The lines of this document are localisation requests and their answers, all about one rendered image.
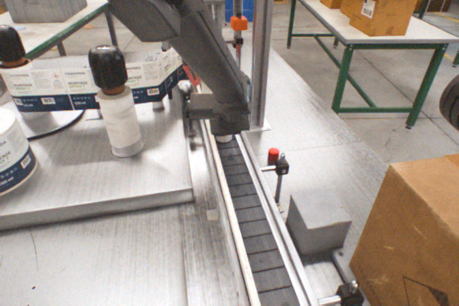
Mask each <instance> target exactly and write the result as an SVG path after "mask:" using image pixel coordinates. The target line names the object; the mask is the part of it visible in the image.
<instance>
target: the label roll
mask: <svg viewBox="0 0 459 306"><path fill-rule="evenodd" d="M36 167H37V159H36V157H35V155H34V153H33V150H32V149H31V146H30V145H29V142H28V140H27V138H26V136H25V134H24V132H23V130H22V128H21V126H20V124H19V122H18V120H17V118H16V115H15V114H14V112H13V111H11V110H9V109H6V108H2V107H0V196H1V195H4V194H6V193H8V192H10V191H12V190H13V189H15V188H16V187H18V186H20V185H21V184H22V183H24V182H25V181H26V180H27V179H28V178H29V177H30V176H31V175H32V174H33V172H34V171H35V170H36Z"/></svg>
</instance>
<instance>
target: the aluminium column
mask: <svg viewBox="0 0 459 306"><path fill-rule="evenodd" d="M273 2H274V0H254V2H253V33H252V49H251V99H252V100H251V114H249V123H250V126H251V127H252V128H257V127H264V115H265V106H266V89H267V80H268V63H269V54H270V37H271V28H272V19H273Z"/></svg>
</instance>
